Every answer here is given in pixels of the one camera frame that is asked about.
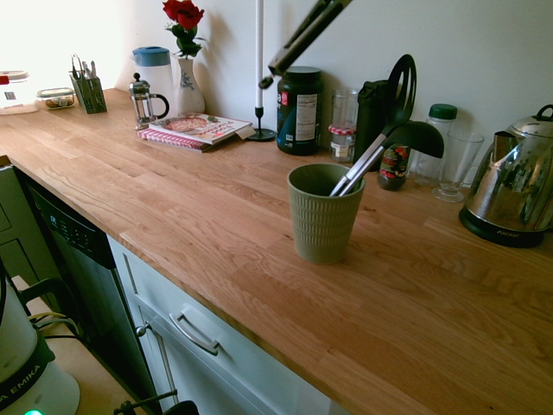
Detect black slotted spatula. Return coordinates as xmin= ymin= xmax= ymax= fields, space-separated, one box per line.
xmin=330 ymin=54 xmax=418 ymax=197

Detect white painted flower vase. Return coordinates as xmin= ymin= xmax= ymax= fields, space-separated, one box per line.
xmin=174 ymin=57 xmax=207 ymax=117

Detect black protein powder tub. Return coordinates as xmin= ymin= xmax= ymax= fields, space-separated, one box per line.
xmin=276 ymin=66 xmax=324 ymax=157

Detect tall clear glass jar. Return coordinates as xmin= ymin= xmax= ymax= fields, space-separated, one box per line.
xmin=331 ymin=88 xmax=360 ymax=131

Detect glass French press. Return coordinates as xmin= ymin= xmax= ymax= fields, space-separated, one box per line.
xmin=128 ymin=72 xmax=171 ymax=131

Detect black dishwasher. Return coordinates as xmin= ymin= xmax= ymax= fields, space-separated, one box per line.
xmin=15 ymin=167 xmax=162 ymax=414

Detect silver drawer handle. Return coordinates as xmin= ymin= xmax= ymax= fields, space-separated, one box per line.
xmin=168 ymin=311 xmax=221 ymax=357

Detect white pitcher blue lid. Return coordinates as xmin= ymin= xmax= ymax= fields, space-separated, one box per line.
xmin=130 ymin=45 xmax=175 ymax=118

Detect cookbook with pizza cover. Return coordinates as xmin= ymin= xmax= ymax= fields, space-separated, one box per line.
xmin=148 ymin=112 xmax=254 ymax=146

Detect white cabinet drawer front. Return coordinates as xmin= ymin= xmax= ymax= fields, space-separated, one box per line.
xmin=122 ymin=252 xmax=329 ymax=415

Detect glass food container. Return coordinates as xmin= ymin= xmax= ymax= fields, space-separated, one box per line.
xmin=35 ymin=86 xmax=76 ymax=111

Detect footed drinking glass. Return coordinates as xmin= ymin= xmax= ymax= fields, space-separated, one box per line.
xmin=432 ymin=131 xmax=486 ymax=204

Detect dark green flask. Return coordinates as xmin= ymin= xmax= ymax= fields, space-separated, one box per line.
xmin=353 ymin=79 xmax=391 ymax=166

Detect green cutlery caddy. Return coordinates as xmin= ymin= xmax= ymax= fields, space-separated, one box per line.
xmin=68 ymin=53 xmax=109 ymax=115

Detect black metal kitchen tongs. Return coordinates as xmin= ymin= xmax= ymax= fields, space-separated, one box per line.
xmin=257 ymin=0 xmax=353 ymax=91

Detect tall white candle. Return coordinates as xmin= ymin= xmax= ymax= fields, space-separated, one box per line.
xmin=254 ymin=0 xmax=265 ymax=109

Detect green ribbed utensil holder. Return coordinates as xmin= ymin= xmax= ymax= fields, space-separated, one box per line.
xmin=287 ymin=163 xmax=366 ymax=265

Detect white container red clip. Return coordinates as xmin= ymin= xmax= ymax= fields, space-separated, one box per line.
xmin=0 ymin=69 xmax=41 ymax=116

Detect black ladle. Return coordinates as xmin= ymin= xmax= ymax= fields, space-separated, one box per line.
xmin=340 ymin=120 xmax=446 ymax=196

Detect clear bottle green cap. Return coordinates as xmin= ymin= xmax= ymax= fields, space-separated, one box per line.
xmin=412 ymin=103 xmax=459 ymax=188

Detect red rose flowers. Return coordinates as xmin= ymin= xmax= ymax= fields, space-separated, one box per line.
xmin=162 ymin=0 xmax=207 ymax=61

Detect black candle holder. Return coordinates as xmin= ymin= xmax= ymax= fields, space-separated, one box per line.
xmin=246 ymin=105 xmax=278 ymax=143

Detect small jar red checked lid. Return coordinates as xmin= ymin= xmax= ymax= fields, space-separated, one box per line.
xmin=327 ymin=124 xmax=358 ymax=164

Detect stainless steel electric kettle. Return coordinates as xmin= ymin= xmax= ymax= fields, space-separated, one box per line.
xmin=458 ymin=104 xmax=553 ymax=249

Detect small dark bottle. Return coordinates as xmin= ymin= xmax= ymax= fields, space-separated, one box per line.
xmin=377 ymin=144 xmax=410 ymax=192

